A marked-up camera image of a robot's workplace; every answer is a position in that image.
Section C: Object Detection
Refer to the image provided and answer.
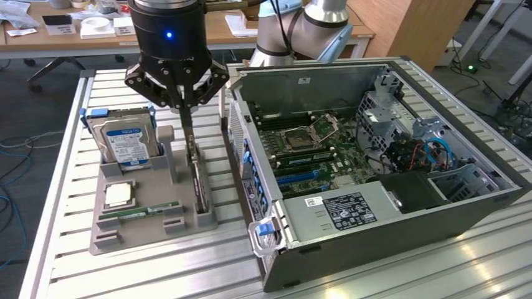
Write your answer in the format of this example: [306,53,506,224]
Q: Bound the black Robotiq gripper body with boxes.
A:
[130,4,213,90]

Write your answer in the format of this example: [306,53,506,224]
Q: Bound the clear plastic bags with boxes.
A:
[0,1,41,29]

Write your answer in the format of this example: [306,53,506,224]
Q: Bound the white floor cable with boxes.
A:
[0,130,65,150]

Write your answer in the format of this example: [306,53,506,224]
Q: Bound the silver CPU chip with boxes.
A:
[102,183,136,208]

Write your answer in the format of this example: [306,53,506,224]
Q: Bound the open dark grey PC case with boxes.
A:
[217,60,524,293]

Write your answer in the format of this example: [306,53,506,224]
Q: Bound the wooden cabinet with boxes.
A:
[344,0,477,72]

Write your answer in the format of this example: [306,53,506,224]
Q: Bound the metal disk bay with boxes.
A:
[426,163,502,203]

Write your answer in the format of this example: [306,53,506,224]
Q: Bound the white labelled box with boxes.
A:
[112,17,136,37]

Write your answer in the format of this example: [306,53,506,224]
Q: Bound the grey parts rack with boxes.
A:
[88,124,220,257]

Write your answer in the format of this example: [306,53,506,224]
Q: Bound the black topped white box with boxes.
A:
[41,14,76,36]

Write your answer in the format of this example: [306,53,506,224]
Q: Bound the long wooden desk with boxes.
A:
[0,0,374,60]

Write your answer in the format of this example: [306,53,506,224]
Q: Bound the perforated metal drive cage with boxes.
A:
[354,90,420,156]

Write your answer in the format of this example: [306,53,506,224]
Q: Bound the black graphics card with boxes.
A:
[177,107,213,217]

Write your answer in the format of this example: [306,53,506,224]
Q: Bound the green RAM stick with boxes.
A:
[98,201,182,219]

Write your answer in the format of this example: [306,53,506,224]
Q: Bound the red wire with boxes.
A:
[409,146,429,171]

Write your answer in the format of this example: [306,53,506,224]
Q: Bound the black chair base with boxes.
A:
[24,55,125,93]

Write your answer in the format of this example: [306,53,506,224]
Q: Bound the green motherboard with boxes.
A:
[250,104,381,200]

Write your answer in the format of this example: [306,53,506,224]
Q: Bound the blue wire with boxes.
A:
[425,136,458,171]

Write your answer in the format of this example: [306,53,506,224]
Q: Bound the blue floor cable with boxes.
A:
[0,149,32,268]

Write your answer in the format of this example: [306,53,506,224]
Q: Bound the red and white card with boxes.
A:
[5,27,38,37]

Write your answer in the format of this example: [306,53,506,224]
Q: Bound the stack of white papers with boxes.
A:
[224,14,261,38]

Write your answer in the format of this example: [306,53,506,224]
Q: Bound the white table frame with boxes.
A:
[450,0,532,85]

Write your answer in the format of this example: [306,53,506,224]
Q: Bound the CPU socket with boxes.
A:
[281,127,321,153]

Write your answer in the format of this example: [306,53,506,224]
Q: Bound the flat white box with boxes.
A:
[78,26,117,40]

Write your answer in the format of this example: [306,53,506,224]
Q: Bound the grey power supply unit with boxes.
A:
[272,182,406,250]

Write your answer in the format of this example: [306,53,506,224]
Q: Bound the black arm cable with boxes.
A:
[269,0,298,60]

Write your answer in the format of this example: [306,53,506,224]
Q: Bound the white tape roll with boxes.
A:
[80,17,109,32]

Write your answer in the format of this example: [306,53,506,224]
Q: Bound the hard disk in blue caddy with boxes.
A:
[78,105,165,172]

